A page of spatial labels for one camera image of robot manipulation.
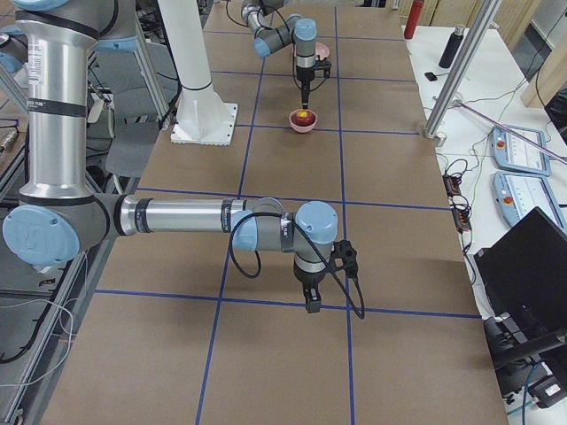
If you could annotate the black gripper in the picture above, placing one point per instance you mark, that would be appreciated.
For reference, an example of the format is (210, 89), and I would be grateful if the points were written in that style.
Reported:
(305, 74)
(309, 280)

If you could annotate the red yellow apple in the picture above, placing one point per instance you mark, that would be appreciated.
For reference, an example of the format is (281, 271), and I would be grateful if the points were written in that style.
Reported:
(304, 118)

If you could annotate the pink plate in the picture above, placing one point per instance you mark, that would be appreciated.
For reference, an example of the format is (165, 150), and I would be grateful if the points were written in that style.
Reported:
(322, 51)

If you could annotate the pink bowl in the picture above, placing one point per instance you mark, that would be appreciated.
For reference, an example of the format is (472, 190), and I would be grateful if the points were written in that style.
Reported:
(298, 129)

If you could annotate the red water bottle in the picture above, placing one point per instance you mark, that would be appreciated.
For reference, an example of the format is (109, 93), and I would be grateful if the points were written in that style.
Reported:
(413, 18)

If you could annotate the brown paper table cover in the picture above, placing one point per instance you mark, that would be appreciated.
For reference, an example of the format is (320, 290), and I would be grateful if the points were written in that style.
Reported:
(174, 334)

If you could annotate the reacher grabber stick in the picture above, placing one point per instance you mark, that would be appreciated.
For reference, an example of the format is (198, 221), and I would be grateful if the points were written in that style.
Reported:
(510, 130)

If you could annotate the black water bottle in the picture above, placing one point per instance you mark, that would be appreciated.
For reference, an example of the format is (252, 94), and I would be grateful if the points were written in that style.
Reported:
(453, 44)

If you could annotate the orange black power strip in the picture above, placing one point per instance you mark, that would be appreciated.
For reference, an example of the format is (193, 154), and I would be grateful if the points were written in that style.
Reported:
(460, 206)

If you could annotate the black laptop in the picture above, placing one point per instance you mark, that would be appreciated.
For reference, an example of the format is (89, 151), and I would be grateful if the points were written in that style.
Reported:
(524, 274)

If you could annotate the upper teach pendant tablet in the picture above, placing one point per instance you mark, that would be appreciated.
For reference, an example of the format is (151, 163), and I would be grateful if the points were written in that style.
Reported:
(513, 154)

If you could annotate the teach pendant tablet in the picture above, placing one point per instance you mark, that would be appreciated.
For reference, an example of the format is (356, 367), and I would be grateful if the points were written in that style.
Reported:
(513, 154)
(518, 193)

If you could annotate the lower teach pendant tablet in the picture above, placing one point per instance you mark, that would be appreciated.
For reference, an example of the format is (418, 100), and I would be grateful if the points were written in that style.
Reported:
(518, 193)

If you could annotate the white pedestal column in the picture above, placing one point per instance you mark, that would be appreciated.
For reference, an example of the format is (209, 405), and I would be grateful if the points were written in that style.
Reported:
(202, 117)

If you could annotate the aluminium frame post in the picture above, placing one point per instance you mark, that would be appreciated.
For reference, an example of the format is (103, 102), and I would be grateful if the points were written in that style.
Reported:
(469, 47)

